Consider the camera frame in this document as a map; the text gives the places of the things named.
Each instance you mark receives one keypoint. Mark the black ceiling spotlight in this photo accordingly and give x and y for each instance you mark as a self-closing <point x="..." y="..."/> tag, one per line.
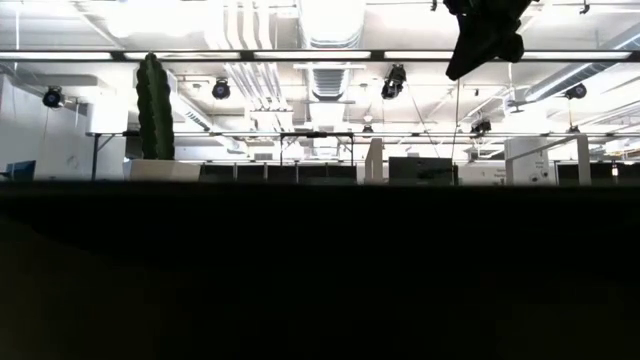
<point x="575" y="91"/>
<point x="480" y="126"/>
<point x="221" y="89"/>
<point x="52" y="97"/>
<point x="395" y="80"/>

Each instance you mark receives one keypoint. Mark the white perforated metal rack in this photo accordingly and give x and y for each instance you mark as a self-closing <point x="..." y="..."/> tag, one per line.
<point x="374" y="160"/>

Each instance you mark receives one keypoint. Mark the white pillar with outlets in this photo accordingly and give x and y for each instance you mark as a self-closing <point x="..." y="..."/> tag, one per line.
<point x="527" y="167"/>

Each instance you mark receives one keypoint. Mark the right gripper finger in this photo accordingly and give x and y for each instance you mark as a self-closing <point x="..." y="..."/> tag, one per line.
<point x="460" y="45"/>
<point x="477" y="55"/>

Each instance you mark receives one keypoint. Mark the green cactus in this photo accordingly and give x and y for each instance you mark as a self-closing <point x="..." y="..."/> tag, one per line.
<point x="155" y="110"/>

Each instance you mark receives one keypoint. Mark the white hexagonal planter pot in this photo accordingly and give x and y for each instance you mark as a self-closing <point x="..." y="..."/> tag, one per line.
<point x="160" y="171"/>

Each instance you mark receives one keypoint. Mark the black partition screen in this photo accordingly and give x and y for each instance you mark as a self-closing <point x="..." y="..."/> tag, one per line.
<point x="600" y="174"/>
<point x="277" y="173"/>

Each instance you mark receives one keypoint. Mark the computer monitor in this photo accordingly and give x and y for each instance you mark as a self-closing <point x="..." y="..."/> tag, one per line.
<point x="20" y="171"/>

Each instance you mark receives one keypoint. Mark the silver ceiling air duct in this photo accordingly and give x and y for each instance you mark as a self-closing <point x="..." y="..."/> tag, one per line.
<point x="332" y="22"/>

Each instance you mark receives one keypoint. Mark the white LED light bar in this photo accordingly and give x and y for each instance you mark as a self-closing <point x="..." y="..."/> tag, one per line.
<point x="312" y="54"/>
<point x="417" y="54"/>
<point x="55" y="55"/>
<point x="575" y="55"/>
<point x="182" y="55"/>

